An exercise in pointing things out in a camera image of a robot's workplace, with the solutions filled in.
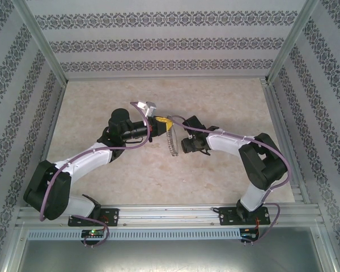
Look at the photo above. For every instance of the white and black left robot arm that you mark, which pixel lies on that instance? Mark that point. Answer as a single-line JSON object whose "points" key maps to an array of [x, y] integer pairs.
{"points": [[85, 161]]}

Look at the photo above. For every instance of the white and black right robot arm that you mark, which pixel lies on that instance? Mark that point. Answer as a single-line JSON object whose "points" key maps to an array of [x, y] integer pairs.
{"points": [[226, 143]]}

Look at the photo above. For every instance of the right circuit board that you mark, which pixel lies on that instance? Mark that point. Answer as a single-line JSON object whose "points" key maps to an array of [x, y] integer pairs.
{"points": [[249, 233]]}

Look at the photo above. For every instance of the circuit board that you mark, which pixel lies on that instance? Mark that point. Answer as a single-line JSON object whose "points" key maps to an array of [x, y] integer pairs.
{"points": [[93, 233], [249, 233]]}

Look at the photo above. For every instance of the left circuit board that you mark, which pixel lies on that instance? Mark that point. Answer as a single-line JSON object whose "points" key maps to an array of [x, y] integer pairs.
{"points": [[93, 233]]}

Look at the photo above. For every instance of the grey metal panel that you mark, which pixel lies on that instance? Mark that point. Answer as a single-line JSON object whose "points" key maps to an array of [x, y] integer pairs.
{"points": [[170, 258]]}

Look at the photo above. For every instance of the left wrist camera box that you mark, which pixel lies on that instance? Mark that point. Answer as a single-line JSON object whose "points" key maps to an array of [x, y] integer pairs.
{"points": [[150, 107]]}

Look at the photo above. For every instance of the aluminium back rail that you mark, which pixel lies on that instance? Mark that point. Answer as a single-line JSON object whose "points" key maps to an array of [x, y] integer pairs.
{"points": [[102, 78]]}

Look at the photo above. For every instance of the aluminium mounting rail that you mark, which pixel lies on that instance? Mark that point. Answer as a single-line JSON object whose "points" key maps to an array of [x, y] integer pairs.
{"points": [[164, 215]]}

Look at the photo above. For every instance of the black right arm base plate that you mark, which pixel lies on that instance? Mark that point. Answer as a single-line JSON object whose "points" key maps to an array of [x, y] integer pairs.
{"points": [[229, 216]]}

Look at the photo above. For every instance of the aluminium side rail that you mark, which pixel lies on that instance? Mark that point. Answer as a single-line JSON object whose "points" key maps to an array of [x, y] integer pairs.
{"points": [[54, 113], [276, 113]]}

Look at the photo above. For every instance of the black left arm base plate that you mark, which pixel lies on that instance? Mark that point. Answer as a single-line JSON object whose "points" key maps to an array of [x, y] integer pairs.
{"points": [[110, 216]]}

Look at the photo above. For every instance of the aluminium frame post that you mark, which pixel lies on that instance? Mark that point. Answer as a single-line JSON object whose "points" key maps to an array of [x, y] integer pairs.
{"points": [[292, 37], [39, 37]]}

